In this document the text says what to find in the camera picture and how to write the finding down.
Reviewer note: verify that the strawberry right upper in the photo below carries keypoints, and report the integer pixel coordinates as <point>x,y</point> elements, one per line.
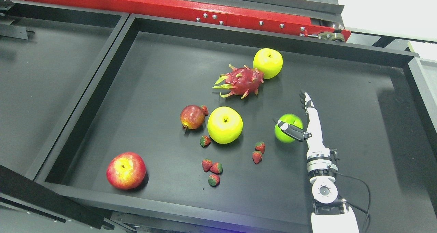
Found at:
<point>260,146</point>

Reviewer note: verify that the strawberry right lower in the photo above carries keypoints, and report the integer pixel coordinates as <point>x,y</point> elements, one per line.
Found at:
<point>257,156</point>

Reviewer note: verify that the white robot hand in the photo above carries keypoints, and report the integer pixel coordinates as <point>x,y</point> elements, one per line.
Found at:
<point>314,134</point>

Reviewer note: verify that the strawberry front bottom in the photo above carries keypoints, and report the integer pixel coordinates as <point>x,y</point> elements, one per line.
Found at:
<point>214,180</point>

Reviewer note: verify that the strawberry beside pomegranate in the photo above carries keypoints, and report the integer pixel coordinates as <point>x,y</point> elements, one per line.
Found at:
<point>204,109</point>

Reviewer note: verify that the strawberry front left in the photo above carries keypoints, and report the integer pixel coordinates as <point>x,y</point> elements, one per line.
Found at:
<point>206,164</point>

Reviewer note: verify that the pink dragon fruit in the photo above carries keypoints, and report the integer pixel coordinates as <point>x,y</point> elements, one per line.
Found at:
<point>240,81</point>

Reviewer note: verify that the red metal beam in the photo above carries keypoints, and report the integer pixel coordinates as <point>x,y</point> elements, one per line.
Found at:
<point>215,14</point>

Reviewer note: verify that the yellow apple far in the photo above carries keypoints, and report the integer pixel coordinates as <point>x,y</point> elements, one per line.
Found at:
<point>269,62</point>

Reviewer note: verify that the yellow apple near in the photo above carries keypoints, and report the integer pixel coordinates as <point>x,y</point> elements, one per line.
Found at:
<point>224,125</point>

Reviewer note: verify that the red apple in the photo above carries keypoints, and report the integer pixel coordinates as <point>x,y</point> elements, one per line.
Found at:
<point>126,171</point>

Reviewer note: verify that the yellow apple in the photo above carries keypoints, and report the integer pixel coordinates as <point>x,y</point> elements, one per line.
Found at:
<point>224,125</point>
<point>269,62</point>

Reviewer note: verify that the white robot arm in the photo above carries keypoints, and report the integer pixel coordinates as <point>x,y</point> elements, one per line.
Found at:
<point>331,211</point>

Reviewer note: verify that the strawberry front middle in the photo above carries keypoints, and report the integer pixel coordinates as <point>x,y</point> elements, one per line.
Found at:
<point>216,168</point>

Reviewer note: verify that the red pomegranate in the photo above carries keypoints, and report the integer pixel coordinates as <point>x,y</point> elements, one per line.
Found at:
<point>192,117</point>

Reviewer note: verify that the strawberry below pomegranate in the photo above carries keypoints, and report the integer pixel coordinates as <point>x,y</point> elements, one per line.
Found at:
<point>205,141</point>

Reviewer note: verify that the black metal shelf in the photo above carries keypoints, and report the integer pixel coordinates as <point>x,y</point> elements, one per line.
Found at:
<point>84,86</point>

